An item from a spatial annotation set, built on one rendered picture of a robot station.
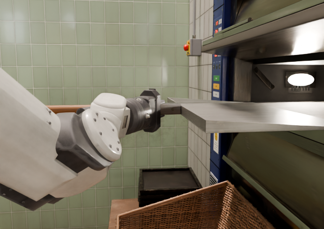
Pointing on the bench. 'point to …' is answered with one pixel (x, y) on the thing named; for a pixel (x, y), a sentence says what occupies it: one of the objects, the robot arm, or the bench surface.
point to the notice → (216, 142)
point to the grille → (213, 179)
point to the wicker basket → (199, 211)
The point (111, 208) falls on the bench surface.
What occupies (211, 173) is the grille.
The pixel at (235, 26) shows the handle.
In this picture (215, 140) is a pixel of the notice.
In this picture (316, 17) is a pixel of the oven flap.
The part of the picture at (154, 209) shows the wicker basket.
